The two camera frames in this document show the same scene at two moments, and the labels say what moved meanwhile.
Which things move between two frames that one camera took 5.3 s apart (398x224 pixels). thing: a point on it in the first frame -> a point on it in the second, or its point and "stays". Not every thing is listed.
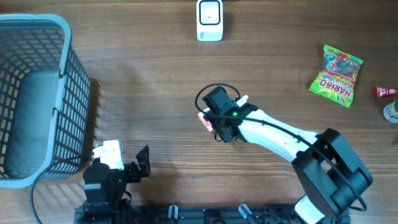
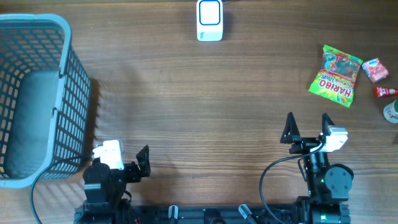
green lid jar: x=390 y=112 stays
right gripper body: x=216 y=123 -> x=305 y=145
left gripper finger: x=143 y=158 stays
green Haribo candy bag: x=337 y=77 stays
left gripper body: x=131 y=175 stays
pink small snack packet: x=206 y=122 -> x=375 y=70
